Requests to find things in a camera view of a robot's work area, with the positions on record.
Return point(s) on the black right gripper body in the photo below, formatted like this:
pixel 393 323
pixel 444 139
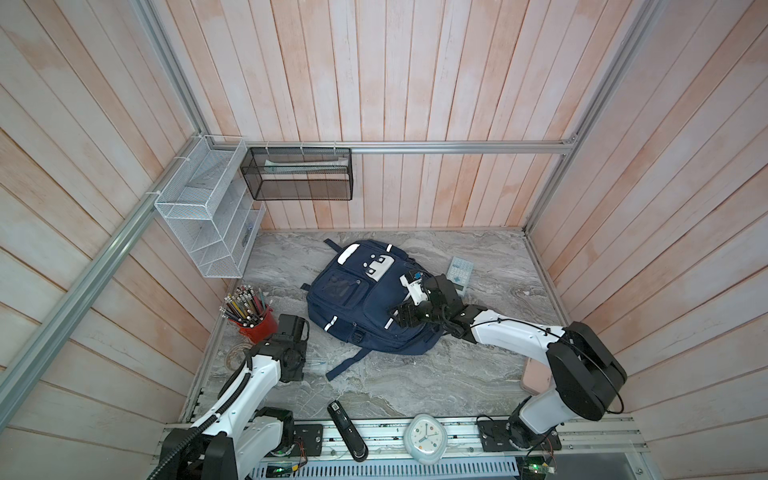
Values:
pixel 424 312

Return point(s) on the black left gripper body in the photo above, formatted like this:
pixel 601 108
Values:
pixel 294 373

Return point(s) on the navy blue student backpack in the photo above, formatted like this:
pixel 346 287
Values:
pixel 355 297

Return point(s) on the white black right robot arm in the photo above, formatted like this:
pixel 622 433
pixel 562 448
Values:
pixel 586 378

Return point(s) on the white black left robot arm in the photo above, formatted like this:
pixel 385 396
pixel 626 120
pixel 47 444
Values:
pixel 237 432

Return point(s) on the red pencil cup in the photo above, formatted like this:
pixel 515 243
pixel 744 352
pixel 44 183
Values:
pixel 261 330

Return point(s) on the grey calculator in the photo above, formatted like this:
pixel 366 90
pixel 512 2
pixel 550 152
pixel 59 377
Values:
pixel 459 273

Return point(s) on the clear tape roll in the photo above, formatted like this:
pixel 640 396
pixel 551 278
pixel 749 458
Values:
pixel 236 356

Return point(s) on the bundle of pencils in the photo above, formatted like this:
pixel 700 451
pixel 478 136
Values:
pixel 245 306

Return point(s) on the white round clock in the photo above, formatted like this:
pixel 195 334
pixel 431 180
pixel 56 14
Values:
pixel 425 439

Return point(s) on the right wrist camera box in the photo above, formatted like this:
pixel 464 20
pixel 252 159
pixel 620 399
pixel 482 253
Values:
pixel 413 282

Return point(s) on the white wire mesh shelf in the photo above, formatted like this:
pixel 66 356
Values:
pixel 208 206

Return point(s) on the black wire mesh basket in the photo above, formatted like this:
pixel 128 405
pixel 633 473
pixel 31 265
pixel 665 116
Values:
pixel 298 173

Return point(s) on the aluminium frame rail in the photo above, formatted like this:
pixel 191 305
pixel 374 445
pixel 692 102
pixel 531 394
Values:
pixel 559 147

